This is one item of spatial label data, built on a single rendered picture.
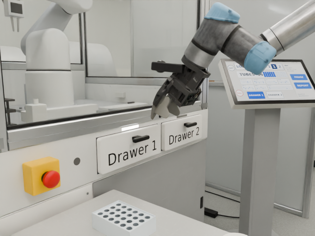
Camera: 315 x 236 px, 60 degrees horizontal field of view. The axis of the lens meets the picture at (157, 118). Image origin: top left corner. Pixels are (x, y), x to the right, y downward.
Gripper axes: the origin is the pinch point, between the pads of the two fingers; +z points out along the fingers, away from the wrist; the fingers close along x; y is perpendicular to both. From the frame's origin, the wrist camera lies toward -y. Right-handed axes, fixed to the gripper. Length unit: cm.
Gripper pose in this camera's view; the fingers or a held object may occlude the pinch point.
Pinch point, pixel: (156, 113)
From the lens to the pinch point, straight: 83.6
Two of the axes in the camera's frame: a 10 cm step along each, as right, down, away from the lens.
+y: 6.4, 6.5, -4.0
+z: -4.5, 7.5, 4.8
